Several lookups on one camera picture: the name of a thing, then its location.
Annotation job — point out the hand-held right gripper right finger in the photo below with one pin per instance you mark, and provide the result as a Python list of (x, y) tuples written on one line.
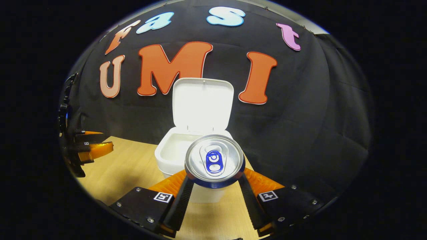
[(250, 206)]

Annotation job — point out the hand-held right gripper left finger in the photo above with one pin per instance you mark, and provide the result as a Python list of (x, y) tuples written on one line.
[(181, 206)]

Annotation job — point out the blue pop can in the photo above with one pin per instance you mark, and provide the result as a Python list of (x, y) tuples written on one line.
[(215, 161)]

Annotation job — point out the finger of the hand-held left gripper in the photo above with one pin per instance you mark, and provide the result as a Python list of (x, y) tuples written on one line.
[(93, 137), (98, 150)]

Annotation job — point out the wooden desktop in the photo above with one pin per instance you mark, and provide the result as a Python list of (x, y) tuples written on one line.
[(126, 166)]

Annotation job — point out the white desktop garbage bin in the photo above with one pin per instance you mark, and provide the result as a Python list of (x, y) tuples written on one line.
[(201, 103)]

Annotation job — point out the black backdrop cloth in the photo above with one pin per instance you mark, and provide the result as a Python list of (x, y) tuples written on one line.
[(300, 133)]

